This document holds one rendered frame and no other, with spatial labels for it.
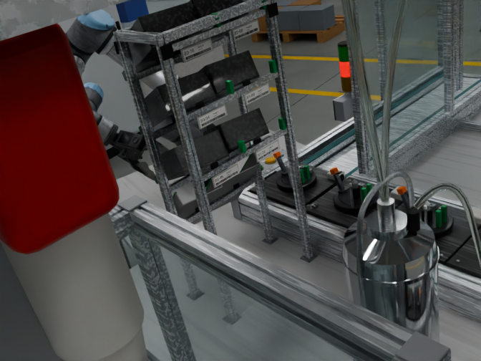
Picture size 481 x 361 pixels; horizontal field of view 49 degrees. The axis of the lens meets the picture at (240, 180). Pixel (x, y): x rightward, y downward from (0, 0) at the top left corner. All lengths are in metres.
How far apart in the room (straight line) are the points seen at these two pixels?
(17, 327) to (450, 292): 1.26
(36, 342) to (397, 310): 0.59
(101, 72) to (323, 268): 3.55
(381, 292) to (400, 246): 0.07
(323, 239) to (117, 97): 3.56
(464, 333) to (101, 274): 1.28
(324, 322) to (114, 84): 4.53
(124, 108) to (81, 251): 4.81
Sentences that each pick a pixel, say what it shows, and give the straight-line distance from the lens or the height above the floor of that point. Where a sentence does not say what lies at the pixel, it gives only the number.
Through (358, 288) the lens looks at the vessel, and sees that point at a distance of 0.80.
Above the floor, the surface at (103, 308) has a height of 1.75.
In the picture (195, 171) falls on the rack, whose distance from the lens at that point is 1.26.
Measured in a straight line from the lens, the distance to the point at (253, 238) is 1.82.
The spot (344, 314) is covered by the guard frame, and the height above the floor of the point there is 1.54.
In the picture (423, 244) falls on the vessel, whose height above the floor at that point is 1.41.
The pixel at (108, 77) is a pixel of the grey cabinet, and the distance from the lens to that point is 4.90.
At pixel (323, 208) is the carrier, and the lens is 1.71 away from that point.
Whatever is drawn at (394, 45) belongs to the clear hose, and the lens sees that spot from 0.71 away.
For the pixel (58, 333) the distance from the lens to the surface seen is 0.23.
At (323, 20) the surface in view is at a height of 0.27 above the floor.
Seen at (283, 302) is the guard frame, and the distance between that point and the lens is 0.52.
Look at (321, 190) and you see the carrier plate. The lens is 1.81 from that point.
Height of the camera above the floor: 1.88
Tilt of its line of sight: 28 degrees down
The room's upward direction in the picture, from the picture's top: 12 degrees counter-clockwise
